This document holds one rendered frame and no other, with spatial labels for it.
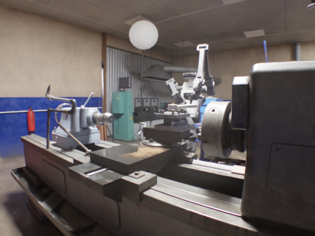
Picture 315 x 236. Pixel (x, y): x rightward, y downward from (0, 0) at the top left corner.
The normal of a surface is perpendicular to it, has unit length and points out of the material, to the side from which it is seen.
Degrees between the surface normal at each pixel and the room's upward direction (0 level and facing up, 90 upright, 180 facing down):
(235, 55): 90
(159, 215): 90
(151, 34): 112
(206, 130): 84
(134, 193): 90
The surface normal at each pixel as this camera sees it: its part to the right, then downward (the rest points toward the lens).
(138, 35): -0.21, 0.48
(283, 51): -0.60, 0.07
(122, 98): 0.80, 0.06
